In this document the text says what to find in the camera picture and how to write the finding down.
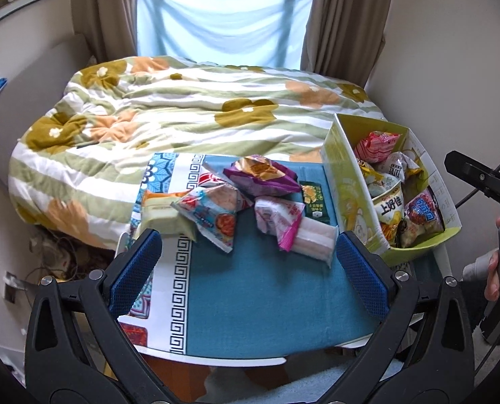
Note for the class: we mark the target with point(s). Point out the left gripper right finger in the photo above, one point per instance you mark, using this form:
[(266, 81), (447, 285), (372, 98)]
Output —
[(422, 350)]

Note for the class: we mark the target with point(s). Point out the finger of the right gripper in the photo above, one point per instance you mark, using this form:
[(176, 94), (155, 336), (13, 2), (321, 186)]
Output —
[(474, 173)]

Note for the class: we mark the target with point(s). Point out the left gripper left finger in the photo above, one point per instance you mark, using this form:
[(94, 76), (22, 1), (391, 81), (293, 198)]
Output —
[(58, 367)]

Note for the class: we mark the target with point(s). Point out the white pink wafer packet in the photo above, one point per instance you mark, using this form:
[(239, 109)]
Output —
[(295, 232)]

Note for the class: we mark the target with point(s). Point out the dark green snack packet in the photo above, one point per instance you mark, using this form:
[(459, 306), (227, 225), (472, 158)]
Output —
[(315, 205)]

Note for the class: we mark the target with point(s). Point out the blue red shrimp chip bag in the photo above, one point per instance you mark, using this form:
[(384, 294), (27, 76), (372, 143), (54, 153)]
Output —
[(213, 207)]

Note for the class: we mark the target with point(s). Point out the purple potato chip bag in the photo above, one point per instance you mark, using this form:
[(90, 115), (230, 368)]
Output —
[(258, 175)]

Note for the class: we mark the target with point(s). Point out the pink strawberry snack bag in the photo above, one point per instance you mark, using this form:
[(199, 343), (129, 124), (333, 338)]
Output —
[(376, 146)]

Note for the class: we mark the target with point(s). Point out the person's right hand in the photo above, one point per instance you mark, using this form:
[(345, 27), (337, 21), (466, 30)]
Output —
[(485, 269)]

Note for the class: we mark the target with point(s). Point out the red blue snack bag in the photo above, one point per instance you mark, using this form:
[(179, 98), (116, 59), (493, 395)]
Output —
[(421, 216)]

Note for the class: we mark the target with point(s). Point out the silver white snack bag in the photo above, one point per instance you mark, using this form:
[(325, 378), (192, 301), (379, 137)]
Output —
[(399, 165)]

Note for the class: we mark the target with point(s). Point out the Oishi white yellow chip bag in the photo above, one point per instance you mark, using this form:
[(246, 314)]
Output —
[(389, 207)]

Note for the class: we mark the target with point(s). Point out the white round table edge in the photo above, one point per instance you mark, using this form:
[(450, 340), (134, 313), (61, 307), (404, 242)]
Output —
[(216, 357)]

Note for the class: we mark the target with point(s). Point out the yellow-green cardboard snack box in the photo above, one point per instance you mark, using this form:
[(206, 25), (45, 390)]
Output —
[(386, 189)]

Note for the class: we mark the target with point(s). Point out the blue patterned table cloth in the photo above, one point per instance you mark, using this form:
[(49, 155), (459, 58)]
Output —
[(254, 277)]

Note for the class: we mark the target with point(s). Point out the green pale snack packet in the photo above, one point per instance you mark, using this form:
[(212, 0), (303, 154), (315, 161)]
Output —
[(158, 214)]

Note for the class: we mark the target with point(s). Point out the floral striped bed quilt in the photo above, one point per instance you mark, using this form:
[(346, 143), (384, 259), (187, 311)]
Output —
[(78, 168)]

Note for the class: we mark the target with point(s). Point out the right beige curtain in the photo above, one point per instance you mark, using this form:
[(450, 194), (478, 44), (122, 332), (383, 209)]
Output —
[(344, 38)]

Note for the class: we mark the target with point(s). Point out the beige curtain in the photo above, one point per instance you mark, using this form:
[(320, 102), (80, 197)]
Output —
[(109, 26), (344, 38)]

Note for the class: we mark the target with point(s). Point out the grey headboard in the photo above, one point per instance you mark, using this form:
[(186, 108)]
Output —
[(34, 91)]

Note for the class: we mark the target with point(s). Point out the light blue window cloth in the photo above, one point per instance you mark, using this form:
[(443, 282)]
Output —
[(263, 33)]

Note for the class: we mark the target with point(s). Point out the left beige curtain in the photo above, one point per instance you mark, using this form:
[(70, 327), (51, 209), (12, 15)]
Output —
[(109, 26)]

